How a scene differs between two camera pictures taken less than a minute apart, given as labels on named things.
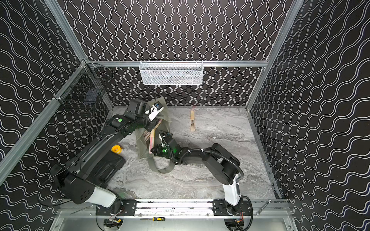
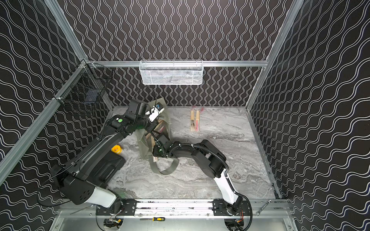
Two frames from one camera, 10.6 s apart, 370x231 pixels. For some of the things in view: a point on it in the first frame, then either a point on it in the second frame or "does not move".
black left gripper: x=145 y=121 does not move
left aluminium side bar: x=28 y=135 does not move
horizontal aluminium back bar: x=205 y=63 does not move
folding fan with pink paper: x=150 y=137 → x=197 y=119
